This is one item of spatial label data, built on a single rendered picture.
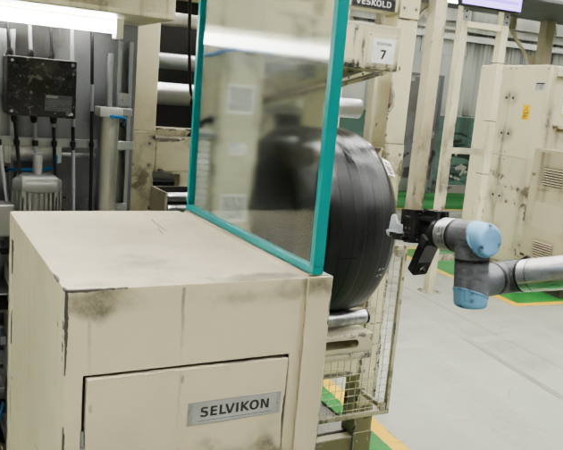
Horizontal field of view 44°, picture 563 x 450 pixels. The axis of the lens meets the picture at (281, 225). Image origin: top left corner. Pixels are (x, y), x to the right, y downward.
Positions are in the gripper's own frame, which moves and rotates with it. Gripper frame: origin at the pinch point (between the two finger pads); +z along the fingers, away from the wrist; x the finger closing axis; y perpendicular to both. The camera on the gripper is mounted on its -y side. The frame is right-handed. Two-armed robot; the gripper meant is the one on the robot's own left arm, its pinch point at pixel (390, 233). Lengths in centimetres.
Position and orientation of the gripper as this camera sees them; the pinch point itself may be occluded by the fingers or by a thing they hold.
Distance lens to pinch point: 184.0
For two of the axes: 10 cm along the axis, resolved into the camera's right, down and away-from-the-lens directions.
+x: -8.8, 0.1, -4.7
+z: -4.7, -0.9, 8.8
